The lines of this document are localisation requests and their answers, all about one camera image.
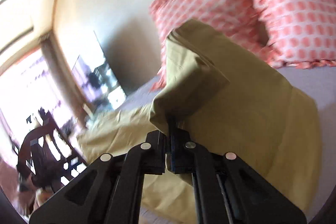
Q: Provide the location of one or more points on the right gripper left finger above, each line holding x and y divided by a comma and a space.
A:
155, 156

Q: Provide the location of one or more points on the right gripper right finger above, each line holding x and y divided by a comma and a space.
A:
180, 158

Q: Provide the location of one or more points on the tan khaki pants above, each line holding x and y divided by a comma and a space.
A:
222, 187

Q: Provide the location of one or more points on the dark wooden chair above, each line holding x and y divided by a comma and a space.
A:
46, 155

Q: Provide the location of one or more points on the lavender bed sheet mattress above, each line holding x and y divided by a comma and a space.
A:
282, 123

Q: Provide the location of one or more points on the pink polka dot pillow right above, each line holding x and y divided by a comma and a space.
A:
301, 33

